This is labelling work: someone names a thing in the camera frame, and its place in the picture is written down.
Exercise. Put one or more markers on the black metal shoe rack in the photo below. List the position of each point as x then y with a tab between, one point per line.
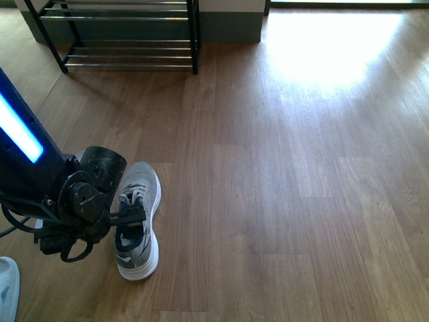
121	34

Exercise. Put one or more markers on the grey mesh sneaker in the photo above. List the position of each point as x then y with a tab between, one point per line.
137	254

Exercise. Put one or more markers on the black robot arm blue light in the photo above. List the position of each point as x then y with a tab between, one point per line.
34	170

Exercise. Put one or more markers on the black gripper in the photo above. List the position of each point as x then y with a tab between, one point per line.
84	207

